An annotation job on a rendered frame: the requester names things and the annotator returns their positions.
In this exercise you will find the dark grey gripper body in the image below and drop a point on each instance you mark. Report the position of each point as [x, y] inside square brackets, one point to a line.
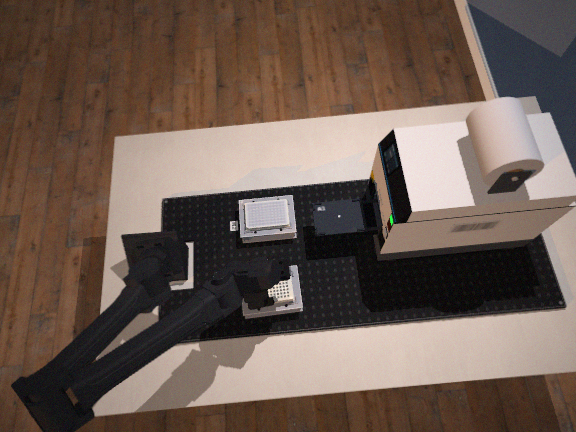
[256, 300]

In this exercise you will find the white roll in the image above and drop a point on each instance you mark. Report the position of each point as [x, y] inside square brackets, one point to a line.
[502, 139]

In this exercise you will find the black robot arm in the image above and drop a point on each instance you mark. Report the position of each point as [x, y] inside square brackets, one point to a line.
[50, 404]

